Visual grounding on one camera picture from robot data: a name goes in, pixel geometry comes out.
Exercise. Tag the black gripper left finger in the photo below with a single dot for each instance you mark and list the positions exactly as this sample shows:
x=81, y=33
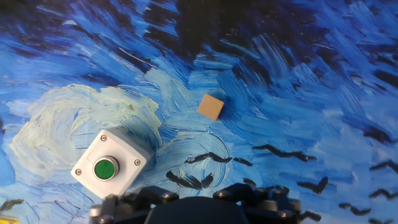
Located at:
x=124, y=205

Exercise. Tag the Van Gogh print tablecloth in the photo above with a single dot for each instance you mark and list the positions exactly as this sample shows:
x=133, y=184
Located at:
x=280, y=93

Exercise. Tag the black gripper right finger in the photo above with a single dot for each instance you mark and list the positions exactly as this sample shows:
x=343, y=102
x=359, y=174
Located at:
x=273, y=205

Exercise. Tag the small wooden cube block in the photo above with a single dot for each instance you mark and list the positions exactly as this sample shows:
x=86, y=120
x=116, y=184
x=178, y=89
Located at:
x=210, y=106

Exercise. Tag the white box with green button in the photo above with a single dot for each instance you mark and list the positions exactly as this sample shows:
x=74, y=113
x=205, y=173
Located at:
x=124, y=146

